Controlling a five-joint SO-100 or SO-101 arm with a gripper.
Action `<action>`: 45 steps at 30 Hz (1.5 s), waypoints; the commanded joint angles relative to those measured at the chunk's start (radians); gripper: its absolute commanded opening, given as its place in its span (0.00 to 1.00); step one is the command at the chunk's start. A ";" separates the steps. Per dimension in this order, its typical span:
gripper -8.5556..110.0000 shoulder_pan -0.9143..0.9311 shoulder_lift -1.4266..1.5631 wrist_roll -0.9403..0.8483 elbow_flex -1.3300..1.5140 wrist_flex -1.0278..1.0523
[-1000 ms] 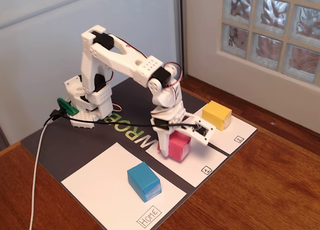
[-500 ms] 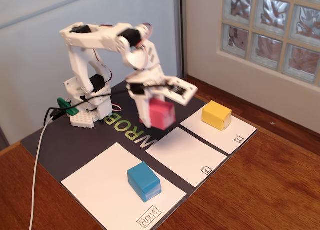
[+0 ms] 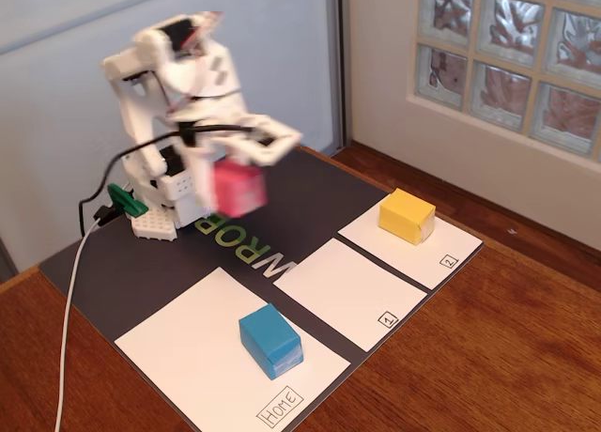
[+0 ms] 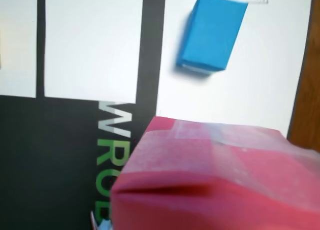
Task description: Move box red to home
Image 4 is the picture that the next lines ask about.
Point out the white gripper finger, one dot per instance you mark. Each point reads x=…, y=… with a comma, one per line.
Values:
x=105, y=226

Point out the red paper box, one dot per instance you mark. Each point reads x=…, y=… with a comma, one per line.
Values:
x=212, y=185

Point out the white sheet labelled HOME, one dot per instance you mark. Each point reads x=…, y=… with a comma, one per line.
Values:
x=262, y=77

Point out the blue paper box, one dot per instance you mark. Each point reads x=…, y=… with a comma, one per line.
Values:
x=212, y=35

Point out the black mat with WROB print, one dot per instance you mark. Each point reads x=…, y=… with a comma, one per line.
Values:
x=50, y=152

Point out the white sheet labelled 1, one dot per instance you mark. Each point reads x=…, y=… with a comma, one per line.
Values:
x=92, y=45

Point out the white sheet labelled 2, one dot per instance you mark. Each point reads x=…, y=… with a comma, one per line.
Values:
x=17, y=52

